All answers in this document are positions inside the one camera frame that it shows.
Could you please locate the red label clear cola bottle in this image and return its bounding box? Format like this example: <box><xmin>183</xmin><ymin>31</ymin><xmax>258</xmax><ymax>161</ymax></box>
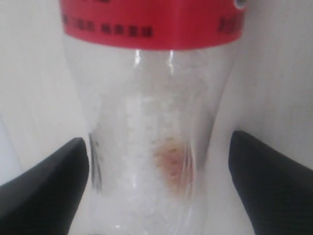
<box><xmin>59</xmin><ymin>0</ymin><xmax>248</xmax><ymax>235</ymax></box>

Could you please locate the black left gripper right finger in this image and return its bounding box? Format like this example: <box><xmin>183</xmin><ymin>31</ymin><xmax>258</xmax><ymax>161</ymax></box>
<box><xmin>228</xmin><ymin>131</ymin><xmax>313</xmax><ymax>235</ymax></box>

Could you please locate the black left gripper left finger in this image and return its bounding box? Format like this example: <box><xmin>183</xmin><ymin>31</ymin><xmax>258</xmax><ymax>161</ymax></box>
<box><xmin>0</xmin><ymin>138</ymin><xmax>89</xmax><ymax>235</ymax></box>

